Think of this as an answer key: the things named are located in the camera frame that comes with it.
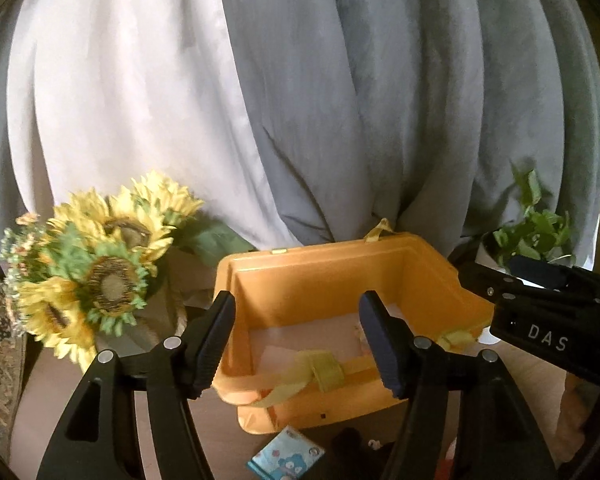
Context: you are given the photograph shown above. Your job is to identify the blue cartoon tissue pack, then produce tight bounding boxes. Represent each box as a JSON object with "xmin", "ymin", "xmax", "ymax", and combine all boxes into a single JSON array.
[{"xmin": 246, "ymin": 426, "xmax": 327, "ymax": 477}]

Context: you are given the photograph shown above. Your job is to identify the artificial sunflower bouquet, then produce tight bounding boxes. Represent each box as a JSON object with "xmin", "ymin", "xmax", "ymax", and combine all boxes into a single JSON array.
[{"xmin": 17, "ymin": 170, "xmax": 256, "ymax": 373}]

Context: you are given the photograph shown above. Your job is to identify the white curtain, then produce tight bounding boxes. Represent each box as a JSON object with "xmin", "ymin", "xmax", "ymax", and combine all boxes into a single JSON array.
[{"xmin": 7, "ymin": 0, "xmax": 301, "ymax": 251}]

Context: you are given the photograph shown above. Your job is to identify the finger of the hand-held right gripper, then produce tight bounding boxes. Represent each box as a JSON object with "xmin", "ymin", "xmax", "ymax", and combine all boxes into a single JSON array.
[
  {"xmin": 457, "ymin": 259, "xmax": 531, "ymax": 306},
  {"xmin": 510, "ymin": 255, "xmax": 576, "ymax": 291}
]

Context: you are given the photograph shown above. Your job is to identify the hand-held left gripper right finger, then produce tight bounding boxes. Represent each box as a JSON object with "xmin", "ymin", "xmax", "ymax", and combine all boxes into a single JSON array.
[{"xmin": 358, "ymin": 290, "xmax": 561, "ymax": 480}]

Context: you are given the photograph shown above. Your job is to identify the person's right hand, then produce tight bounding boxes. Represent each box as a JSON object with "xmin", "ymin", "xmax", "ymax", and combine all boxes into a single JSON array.
[{"xmin": 555, "ymin": 374, "xmax": 600, "ymax": 458}]

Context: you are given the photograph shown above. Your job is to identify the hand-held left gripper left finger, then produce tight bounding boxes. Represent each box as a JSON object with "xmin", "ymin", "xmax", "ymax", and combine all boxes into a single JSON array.
[{"xmin": 35, "ymin": 290, "xmax": 236, "ymax": 480}]

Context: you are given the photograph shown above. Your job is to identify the small orange flower bunch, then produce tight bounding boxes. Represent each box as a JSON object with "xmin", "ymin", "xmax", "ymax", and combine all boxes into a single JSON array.
[{"xmin": 0, "ymin": 212, "xmax": 53, "ymax": 311}]

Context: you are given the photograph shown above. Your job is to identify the orange storage basket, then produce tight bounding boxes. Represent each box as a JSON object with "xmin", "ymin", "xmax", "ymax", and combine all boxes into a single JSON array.
[{"xmin": 212, "ymin": 219, "xmax": 496, "ymax": 433}]

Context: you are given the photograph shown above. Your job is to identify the green leafy plant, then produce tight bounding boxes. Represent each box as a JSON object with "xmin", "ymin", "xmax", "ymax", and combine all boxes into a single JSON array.
[{"xmin": 492, "ymin": 162, "xmax": 576, "ymax": 267}]

